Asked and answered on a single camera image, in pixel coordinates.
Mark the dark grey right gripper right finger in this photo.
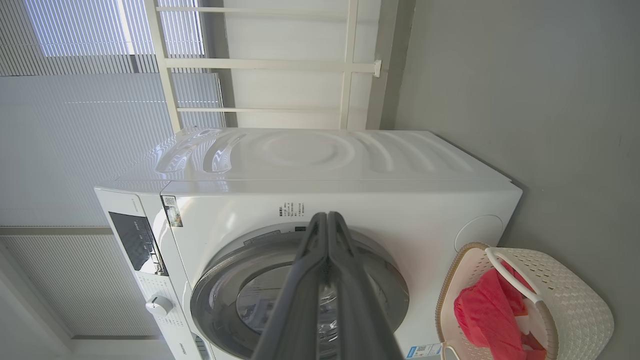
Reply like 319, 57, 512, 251
327, 211, 406, 360

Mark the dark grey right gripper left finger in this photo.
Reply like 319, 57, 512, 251
250, 212, 329, 360

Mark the round glass washer door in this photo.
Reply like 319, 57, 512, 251
190, 222, 411, 360

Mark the red and white clothing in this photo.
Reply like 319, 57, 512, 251
453, 260, 548, 360

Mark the white front-load washing machine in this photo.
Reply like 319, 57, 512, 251
94, 127, 523, 360

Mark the cream perforated basket brown rim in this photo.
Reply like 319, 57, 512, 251
435, 242, 615, 360

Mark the white window blind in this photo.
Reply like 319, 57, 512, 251
0, 0, 226, 337

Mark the white metal rack frame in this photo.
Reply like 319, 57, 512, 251
144, 0, 383, 134

